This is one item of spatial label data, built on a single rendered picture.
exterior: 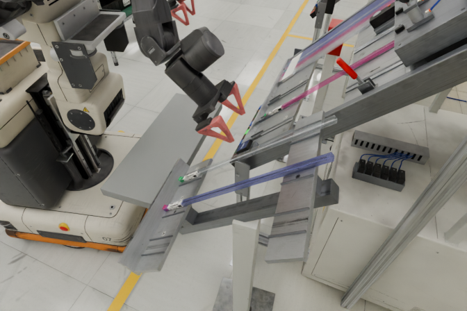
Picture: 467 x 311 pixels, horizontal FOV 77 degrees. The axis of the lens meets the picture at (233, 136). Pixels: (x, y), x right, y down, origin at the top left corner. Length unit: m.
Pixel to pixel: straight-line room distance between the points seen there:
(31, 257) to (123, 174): 0.85
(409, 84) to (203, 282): 1.21
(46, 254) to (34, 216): 0.28
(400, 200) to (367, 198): 0.11
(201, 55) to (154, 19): 0.11
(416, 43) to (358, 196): 0.55
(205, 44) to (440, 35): 0.44
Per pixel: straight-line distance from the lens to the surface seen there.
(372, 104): 0.72
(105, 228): 1.44
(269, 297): 1.50
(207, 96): 0.62
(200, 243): 1.60
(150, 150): 1.19
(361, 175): 1.10
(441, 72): 0.69
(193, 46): 0.59
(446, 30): 0.70
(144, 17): 0.61
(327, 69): 1.88
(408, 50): 0.70
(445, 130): 1.48
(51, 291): 1.72
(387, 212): 1.07
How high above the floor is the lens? 1.44
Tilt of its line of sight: 44 degrees down
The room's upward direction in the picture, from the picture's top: straight up
